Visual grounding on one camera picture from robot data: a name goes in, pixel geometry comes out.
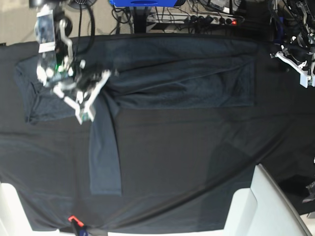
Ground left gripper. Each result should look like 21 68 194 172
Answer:
270 45 315 74

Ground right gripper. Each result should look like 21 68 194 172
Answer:
53 68 119 101

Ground dark grey T-shirt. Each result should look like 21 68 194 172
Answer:
13 39 259 197

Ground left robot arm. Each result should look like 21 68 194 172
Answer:
267 0 315 80

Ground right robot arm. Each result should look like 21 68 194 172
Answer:
29 0 112 104

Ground round black floor base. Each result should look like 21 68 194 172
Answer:
67 0 97 10

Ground blue box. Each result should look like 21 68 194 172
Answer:
109 0 177 7

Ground black power strip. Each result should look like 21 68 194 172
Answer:
187 14 245 27

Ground black table cloth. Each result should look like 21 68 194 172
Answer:
0 34 315 234

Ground white bin left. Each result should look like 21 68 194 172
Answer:
0 183 60 236

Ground white bin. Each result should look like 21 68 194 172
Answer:
0 183 60 236
223 164 312 236

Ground white bin right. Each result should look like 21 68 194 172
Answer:
223 164 312 236

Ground white camera on left wrist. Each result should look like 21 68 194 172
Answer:
299 74 315 88

